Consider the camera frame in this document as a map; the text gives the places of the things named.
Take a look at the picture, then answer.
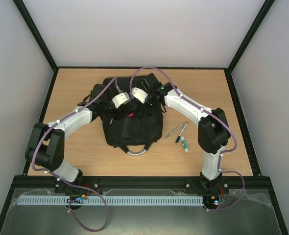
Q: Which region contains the black backpack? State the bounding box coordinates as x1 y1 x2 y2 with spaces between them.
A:
82 73 165 157

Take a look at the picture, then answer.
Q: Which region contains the green marker pen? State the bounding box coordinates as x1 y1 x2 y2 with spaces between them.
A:
166 123 183 138

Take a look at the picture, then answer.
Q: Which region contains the blue marker pen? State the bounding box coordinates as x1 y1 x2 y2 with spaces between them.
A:
175 121 188 143

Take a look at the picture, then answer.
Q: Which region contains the white glue stick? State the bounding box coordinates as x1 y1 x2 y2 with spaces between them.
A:
180 136 189 152

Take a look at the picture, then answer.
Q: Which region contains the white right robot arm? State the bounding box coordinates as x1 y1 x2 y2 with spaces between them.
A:
129 79 231 192

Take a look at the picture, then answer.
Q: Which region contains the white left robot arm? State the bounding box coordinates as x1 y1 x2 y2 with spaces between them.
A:
25 102 123 183

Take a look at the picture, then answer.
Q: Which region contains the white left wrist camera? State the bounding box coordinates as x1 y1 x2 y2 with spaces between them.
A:
112 92 131 109

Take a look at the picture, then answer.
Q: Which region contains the grey slotted cable duct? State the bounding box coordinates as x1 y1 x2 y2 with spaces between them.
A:
17 195 204 206

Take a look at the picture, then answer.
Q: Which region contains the black aluminium frame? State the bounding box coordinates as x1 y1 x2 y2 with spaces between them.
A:
0 0 288 235

